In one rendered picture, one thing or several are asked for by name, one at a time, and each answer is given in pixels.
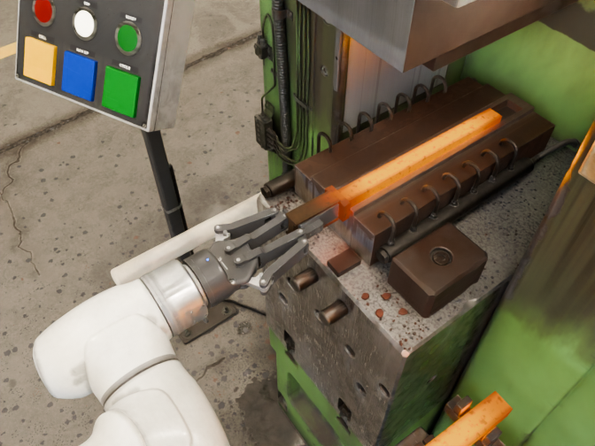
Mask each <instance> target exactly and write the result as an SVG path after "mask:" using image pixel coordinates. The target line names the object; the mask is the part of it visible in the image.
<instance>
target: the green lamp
mask: <svg viewBox="0 0 595 446"><path fill-rule="evenodd" d="M118 43H119V45H120V47H121V48H122V49H123V50H124V51H127V52H129V51H132V50H134V49H135V47H136V45H137V34H136V31H135V30H134V29H133V28H132V27H131V26H129V25H125V26H122V27H121V28H120V30H119V32H118Z"/></svg>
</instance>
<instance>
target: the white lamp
mask: <svg viewBox="0 0 595 446"><path fill-rule="evenodd" d="M74 24H75V28H76V30H77V32H78V33H79V34H80V35H81V36H84V37H86V36H89V35H91V33H92V31H93V27H94V23H93V19H92V17H91V16H90V14H89V13H88V12H86V11H80V12H78V13H77V15H76V17H75V21H74Z"/></svg>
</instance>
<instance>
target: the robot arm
mask: <svg viewBox="0 0 595 446"><path fill-rule="evenodd" d="M338 210H339V204H336V205H334V206H332V207H330V208H328V209H327V210H326V211H323V212H321V213H320V214H318V215H316V216H314V217H312V218H311V219H309V220H307V221H305V222H303V223H302V224H300V225H298V229H297V230H295V231H293V232H291V233H289V234H287V235H285V236H283V237H281V238H279V239H277V240H275V241H274V242H271V243H269V244H268V245H266V246H264V247H262V248H260V247H259V246H261V245H262V244H264V243H265V242H268V241H269V240H271V239H272V238H274V237H275V236H277V235H278V234H279V233H281V232H282V231H284V230H285V229H287V228H288V227H289V220H288V219H287V217H286V216H285V213H287V212H289V210H288V209H282V212H281V211H279V210H278V208H277V207H272V208H270V209H267V210H264V211H261V212H258V213H256V214H253V215H251V216H249V217H246V218H243V219H239V220H237V221H235V222H232V223H229V224H220V225H216V226H214V233H215V238H216V242H214V243H213V244H212V245H211V247H210V248H209V249H202V250H200V251H198V252H197V253H195V254H193V255H191V256H189V257H188V258H185V259H183V260H182V263H181V262H179V261H178V260H176V259H174V260H171V261H170V262H168V263H166V264H164V265H162V266H161V267H159V268H157V269H155V270H153V271H152V272H150V273H146V274H145V275H143V276H142V277H141V278H139V279H137V280H135V281H131V282H129V283H126V284H122V285H118V286H115V287H112V288H109V289H107V290H105V291H103V292H101V293H99V294H97V295H95V296H93V297H91V298H90V299H88V300H87V301H85V302H83V303H82V304H79V305H78V306H76V307H75V308H73V309H72V310H71V311H69V312H68V313H67V314H65V315H64V316H62V317H61V318H60V319H58V320H56V321H55V322H54V323H53V324H51V325H50V326H49V327H48V328H46V329H45V330H44V331H43V332H42V333H41V334H40V335H39V336H38V337H37V338H36V340H35V343H34V347H33V359H34V362H35V368H36V370H37V372H38V373H39V376H40V378H41V379H42V382H43V383H44V385H45V387H46V388H47V389H48V390H49V392H50V393H51V394H52V395H53V396H54V397H56V398H62V399H75V398H82V397H85V396H88V395H89V394H91V393H94V394H95V396H96V397H97V399H98V400H99V402H100V403H101V405H103V407H104V410H105V413H103V414H101V415H100V416H99V417H98V418H97V421H96V423H95V425H94V428H93V433H92V435H91V436H90V438H89V439H88V440H87V441H86V442H84V443H83V444H81V445H80V446H230V445H229V442H228V438H227V436H226V434H225V431H224V429H223V427H222V425H221V423H220V421H219V419H218V417H217V415H216V413H215V411H214V410H213V408H212V406H211V404H210V403H209V401H208V399H207V398H206V396H205V394H204V392H203V391H202V389H201V388H200V387H199V386H198V384H197V382H196V381H195V380H194V379H193V377H192V376H191V375H189V373H188V372H187V371H186V370H185V368H184V367H183V365H182V363H181V362H180V360H179V359H178V357H177V356H176V355H175V353H174V349H173V347H172V344H171V343H170V341H169V340H170V339H172V338H173V337H175V336H176V335H179V334H180V333H181V332H183V331H184V330H186V329H187V328H189V327H191V326H193V325H195V324H196V323H198V322H199V321H200V320H202V319H204V318H206V317H207V315H208V310H207V307H208V308H210V309H211V308H213V306H215V305H216V304H219V303H220V302H222V301H224V300H225V299H227V298H229V297H230V296H232V295H233V294H234V293H235V292H236V291H237V290H239V289H245V288H248V287H252V288H256V289H258V290H259V291H260V294H261V295H263V296H265V295H267V294H268V292H269V291H270V289H271V287H272V286H273V284H274V283H275V282H276V281H277V280H279V279H280V278H281V277H282V276H283V275H284V274H285V273H286V272H288V271H289V269H290V268H291V267H293V266H294V265H295V264H296V263H297V262H299V261H300V260H301V259H302V258H303V257H304V256H306V255H307V254H308V252H309V241H308V239H309V238H311V237H313V236H314V235H316V234H318V233H319V232H321V231H322V230H323V226H324V225H326V224H328V223H329V222H330V221H332V220H334V219H336V218H338ZM241 236H242V237H241ZM238 237H240V238H238ZM236 238H238V239H237V240H235V241H230V240H233V239H236ZM279 257H280V258H279ZM276 258H278V259H277V260H276V261H275V262H274V263H273V264H271V265H270V266H269V267H268V268H267V269H266V270H265V271H264V273H260V274H259V275H258V276H257V277H254V276H255V274H256V272H257V271H258V270H259V269H261V268H262V267H264V266H265V265H266V264H267V263H268V262H270V261H272V260H274V259H276ZM206 306H207V307H206Z"/></svg>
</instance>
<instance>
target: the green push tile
mask: <svg viewBox="0 0 595 446"><path fill-rule="evenodd" d="M140 84H141V77H140V76H137V75H135V74H132V73H128V72H125V71H123V70H120V69H118V68H115V67H113V66H110V65H108V66H107V67H106V68H105V77H104V92H103V100H102V106H103V107H106V108H108V109H111V110H114V111H116V112H119V113H122V114H124V115H127V116H129V117H131V118H135V117H136V111H137V104H138V97H139V90H140Z"/></svg>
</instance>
